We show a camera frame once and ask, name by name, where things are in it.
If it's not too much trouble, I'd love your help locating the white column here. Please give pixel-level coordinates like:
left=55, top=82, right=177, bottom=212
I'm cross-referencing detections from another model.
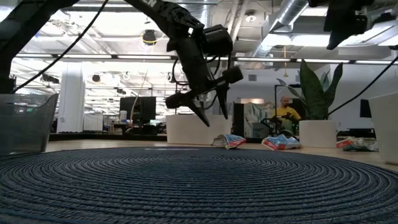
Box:
left=57, top=70, right=86, bottom=134

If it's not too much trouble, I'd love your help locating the black wall monitor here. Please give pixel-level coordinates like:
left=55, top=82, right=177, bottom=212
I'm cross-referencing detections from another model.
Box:
left=359, top=99, right=371, bottom=118

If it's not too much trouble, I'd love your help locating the green snake plant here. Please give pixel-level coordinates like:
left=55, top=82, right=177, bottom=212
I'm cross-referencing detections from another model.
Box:
left=276, top=58, right=344, bottom=121

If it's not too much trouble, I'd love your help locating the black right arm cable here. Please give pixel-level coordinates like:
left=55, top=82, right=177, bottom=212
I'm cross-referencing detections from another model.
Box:
left=328, top=55, right=398, bottom=116

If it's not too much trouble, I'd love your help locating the red white blue granola bar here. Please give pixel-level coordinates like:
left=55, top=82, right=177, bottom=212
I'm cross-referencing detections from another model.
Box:
left=212, top=134, right=248, bottom=150

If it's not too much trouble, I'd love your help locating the silver green granola bar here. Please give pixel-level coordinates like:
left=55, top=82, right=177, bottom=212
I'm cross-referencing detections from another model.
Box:
left=343, top=137, right=379, bottom=152

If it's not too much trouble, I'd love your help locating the yellow hanging pendant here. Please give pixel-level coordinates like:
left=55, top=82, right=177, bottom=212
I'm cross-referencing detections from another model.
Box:
left=282, top=45, right=289, bottom=78

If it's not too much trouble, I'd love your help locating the person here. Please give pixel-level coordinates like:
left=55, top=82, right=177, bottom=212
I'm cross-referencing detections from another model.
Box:
left=269, top=95, right=302, bottom=131

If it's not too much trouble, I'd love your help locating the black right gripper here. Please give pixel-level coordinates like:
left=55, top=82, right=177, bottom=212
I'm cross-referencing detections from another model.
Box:
left=308, top=0, right=376, bottom=50

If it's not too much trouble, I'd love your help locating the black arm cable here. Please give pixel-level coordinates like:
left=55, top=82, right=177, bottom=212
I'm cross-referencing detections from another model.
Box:
left=328, top=55, right=398, bottom=116
left=12, top=0, right=109, bottom=94

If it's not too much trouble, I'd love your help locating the white cabinet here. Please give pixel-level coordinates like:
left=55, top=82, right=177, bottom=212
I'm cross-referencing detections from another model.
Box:
left=83, top=114, right=104, bottom=132

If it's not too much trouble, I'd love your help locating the white rectangular bin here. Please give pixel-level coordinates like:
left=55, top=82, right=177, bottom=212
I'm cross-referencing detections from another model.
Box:
left=165, top=114, right=233, bottom=145

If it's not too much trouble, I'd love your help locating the black metal frame stand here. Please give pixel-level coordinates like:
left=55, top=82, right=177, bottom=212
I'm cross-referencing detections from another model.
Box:
left=274, top=83, right=301, bottom=122

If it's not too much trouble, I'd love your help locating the black tower box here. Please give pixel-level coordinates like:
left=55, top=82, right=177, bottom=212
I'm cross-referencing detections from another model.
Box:
left=233, top=103, right=245, bottom=138

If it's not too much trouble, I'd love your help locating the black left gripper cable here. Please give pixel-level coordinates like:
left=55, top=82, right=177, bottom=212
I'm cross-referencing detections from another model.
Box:
left=172, top=57, right=190, bottom=86

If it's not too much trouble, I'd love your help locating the translucent grey plastic bin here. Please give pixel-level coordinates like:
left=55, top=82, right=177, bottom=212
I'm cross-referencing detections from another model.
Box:
left=0, top=93, right=60, bottom=156

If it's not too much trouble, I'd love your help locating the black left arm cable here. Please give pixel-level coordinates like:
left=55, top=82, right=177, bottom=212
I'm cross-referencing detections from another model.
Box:
left=12, top=0, right=109, bottom=94

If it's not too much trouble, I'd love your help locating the tall white bin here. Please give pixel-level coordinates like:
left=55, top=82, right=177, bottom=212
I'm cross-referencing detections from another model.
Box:
left=368, top=91, right=398, bottom=166

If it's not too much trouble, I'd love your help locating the long ceiling light strip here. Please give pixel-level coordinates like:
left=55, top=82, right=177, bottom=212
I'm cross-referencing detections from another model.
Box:
left=15, top=53, right=398, bottom=65

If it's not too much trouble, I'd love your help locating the large black monitor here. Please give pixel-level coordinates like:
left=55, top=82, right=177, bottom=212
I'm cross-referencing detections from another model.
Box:
left=119, top=96, right=157, bottom=134

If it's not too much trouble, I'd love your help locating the black ceiling speaker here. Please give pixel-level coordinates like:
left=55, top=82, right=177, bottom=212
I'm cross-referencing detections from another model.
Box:
left=142, top=29, right=158, bottom=47

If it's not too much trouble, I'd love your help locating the grey crumpled cover sheet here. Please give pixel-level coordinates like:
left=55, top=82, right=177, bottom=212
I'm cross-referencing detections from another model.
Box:
left=244, top=102, right=274, bottom=138

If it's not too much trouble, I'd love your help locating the round dark blue woven mat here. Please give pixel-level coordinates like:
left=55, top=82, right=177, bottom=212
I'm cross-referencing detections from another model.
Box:
left=0, top=146, right=398, bottom=224

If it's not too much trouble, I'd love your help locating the white round planter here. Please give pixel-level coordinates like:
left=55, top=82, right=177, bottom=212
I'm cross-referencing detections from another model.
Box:
left=298, top=119, right=338, bottom=149

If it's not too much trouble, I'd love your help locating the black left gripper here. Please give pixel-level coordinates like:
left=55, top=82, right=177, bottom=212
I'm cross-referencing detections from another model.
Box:
left=164, top=39, right=244, bottom=127

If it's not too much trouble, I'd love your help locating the silver slanted ventilation duct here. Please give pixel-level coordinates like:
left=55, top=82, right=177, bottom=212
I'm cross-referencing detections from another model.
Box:
left=248, top=0, right=312, bottom=58

